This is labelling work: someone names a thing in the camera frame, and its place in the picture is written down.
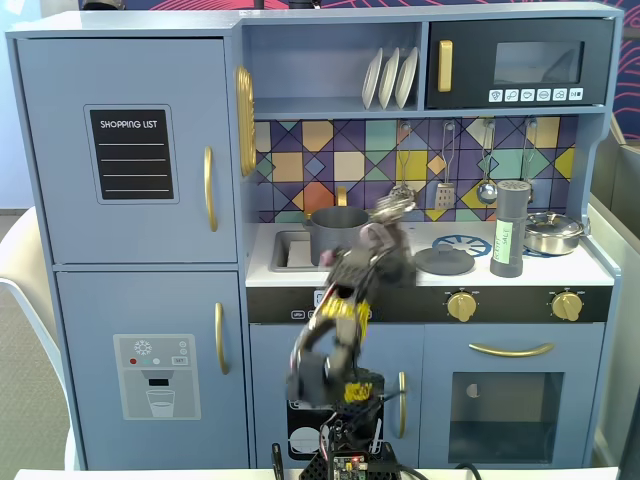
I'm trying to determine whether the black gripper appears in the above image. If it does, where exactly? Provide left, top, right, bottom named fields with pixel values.
left=364, top=192, right=419, bottom=289

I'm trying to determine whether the gray salt shaker green label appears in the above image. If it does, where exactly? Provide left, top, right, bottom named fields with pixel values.
left=489, top=179, right=531, bottom=279

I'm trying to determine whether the metal skimmer spoon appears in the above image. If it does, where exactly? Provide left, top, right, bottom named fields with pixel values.
left=389, top=122, right=418, bottom=201

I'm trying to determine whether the metal slotted spatula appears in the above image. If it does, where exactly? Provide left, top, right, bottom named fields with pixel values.
left=433, top=121, right=457, bottom=211

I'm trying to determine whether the gray plastic pot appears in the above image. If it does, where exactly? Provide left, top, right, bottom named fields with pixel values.
left=302, top=206, right=375, bottom=267

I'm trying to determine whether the gray pot lid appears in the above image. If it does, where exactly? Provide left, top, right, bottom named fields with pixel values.
left=414, top=244, right=476, bottom=276

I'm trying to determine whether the metal ladle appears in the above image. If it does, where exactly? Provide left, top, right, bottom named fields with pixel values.
left=475, top=119, right=499, bottom=205

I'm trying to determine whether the gold stove knob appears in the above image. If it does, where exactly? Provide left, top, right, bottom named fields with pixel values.
left=446, top=292, right=477, bottom=323
left=551, top=292, right=584, bottom=322

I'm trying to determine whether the gray toy sink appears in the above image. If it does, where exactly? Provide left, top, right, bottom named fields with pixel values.
left=269, top=228, right=415, bottom=274

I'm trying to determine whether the white toy plate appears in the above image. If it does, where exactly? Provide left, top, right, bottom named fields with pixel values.
left=378, top=47, right=401, bottom=110
left=361, top=47, right=385, bottom=110
left=394, top=46, right=420, bottom=109

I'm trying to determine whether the metal hanging utensil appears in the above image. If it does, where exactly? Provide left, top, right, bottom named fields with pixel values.
left=519, top=118, right=540, bottom=205

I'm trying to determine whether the blue oven door with window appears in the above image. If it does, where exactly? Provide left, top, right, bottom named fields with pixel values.
left=422, top=323, right=606, bottom=466

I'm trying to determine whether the steel pot with lid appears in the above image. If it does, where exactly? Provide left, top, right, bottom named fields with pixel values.
left=522, top=210, right=586, bottom=256

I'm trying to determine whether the black microwave door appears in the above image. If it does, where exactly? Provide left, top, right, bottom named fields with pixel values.
left=425, top=19, right=615, bottom=110

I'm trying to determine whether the gold toy phone handset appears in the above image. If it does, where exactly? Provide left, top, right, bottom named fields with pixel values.
left=234, top=64, right=257, bottom=177

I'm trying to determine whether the blue wooden toy kitchen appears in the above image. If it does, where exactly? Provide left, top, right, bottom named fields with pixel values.
left=4, top=2, right=626, bottom=471

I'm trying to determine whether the beige cabinet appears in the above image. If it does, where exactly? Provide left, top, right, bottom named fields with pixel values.
left=587, top=109, right=640, bottom=471

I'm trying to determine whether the robot controller board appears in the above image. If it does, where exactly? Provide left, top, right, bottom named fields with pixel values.
left=329, top=453, right=371, bottom=480

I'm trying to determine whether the black shopping list board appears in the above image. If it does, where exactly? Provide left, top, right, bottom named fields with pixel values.
left=83, top=104, right=180, bottom=205

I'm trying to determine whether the blue freezer door with dispenser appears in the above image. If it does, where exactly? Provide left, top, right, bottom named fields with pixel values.
left=55, top=271, right=250, bottom=469

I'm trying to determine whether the blue fridge door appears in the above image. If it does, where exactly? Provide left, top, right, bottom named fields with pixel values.
left=17, top=38, right=239, bottom=265

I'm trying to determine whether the white chair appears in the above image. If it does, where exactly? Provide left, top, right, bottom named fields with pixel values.
left=0, top=207, right=81, bottom=471

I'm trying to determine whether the gold microwave handle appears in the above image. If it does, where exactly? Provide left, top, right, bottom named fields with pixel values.
left=437, top=39, right=454, bottom=94

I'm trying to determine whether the gold oven door handle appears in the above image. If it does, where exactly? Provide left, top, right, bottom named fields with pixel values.
left=468, top=342, right=556, bottom=359

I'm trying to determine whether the gold fridge door handle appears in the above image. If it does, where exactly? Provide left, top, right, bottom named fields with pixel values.
left=203, top=145, right=220, bottom=233

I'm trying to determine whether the gold dishwasher door handle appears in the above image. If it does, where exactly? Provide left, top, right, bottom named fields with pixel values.
left=397, top=370, right=407, bottom=440

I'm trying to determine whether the gold freezer door handle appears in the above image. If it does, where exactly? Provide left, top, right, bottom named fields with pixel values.
left=214, top=301, right=231, bottom=376

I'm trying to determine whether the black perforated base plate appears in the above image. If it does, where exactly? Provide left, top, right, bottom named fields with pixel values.
left=299, top=442, right=404, bottom=480

